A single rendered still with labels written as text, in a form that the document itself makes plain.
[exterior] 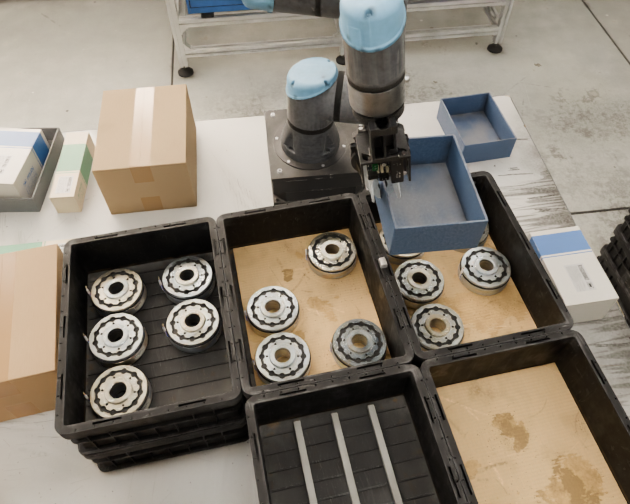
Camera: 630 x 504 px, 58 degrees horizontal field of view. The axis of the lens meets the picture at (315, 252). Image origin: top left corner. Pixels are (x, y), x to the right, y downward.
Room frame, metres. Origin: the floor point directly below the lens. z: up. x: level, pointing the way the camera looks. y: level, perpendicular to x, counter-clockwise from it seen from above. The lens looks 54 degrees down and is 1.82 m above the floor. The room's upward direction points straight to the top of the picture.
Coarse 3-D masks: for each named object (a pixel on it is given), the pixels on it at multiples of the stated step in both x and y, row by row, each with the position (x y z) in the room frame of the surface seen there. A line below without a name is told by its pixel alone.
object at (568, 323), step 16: (480, 176) 0.86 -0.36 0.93; (368, 192) 0.81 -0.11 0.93; (496, 192) 0.81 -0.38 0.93; (368, 208) 0.76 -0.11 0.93; (368, 224) 0.72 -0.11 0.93; (512, 224) 0.72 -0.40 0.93; (528, 240) 0.68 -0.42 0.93; (384, 256) 0.64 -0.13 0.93; (544, 272) 0.60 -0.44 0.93; (400, 304) 0.53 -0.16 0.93; (560, 304) 0.53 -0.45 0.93; (416, 336) 0.47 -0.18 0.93; (512, 336) 0.47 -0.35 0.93; (528, 336) 0.47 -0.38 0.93; (416, 352) 0.44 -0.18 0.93; (432, 352) 0.44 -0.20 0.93; (448, 352) 0.44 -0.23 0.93
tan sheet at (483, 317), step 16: (432, 256) 0.71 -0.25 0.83; (448, 256) 0.71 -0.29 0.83; (448, 272) 0.67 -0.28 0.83; (448, 288) 0.63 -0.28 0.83; (464, 288) 0.63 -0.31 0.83; (512, 288) 0.63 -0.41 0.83; (448, 304) 0.59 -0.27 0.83; (464, 304) 0.59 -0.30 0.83; (480, 304) 0.59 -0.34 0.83; (496, 304) 0.59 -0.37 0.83; (512, 304) 0.59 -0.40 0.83; (464, 320) 0.56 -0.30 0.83; (480, 320) 0.56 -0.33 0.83; (496, 320) 0.56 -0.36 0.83; (512, 320) 0.56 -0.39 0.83; (528, 320) 0.56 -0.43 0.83; (464, 336) 0.52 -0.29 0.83; (480, 336) 0.52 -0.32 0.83; (496, 336) 0.52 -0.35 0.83
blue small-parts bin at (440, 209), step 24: (432, 144) 0.75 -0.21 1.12; (456, 144) 0.73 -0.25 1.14; (432, 168) 0.74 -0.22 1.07; (456, 168) 0.71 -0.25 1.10; (384, 192) 0.62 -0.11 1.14; (408, 192) 0.68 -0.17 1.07; (432, 192) 0.68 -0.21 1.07; (456, 192) 0.68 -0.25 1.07; (384, 216) 0.60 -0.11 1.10; (408, 216) 0.62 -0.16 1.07; (432, 216) 0.62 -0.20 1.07; (456, 216) 0.62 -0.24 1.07; (480, 216) 0.58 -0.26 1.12; (408, 240) 0.54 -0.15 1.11; (432, 240) 0.55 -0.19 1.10; (456, 240) 0.55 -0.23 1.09
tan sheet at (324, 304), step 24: (288, 240) 0.76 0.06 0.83; (240, 264) 0.69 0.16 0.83; (264, 264) 0.69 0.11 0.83; (288, 264) 0.69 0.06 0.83; (360, 264) 0.69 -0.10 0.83; (240, 288) 0.63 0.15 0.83; (288, 288) 0.63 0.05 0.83; (312, 288) 0.63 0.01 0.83; (336, 288) 0.63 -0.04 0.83; (360, 288) 0.63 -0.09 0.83; (312, 312) 0.57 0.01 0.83; (336, 312) 0.57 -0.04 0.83; (360, 312) 0.57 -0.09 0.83; (312, 336) 0.52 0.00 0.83; (312, 360) 0.47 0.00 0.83; (264, 384) 0.42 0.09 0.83
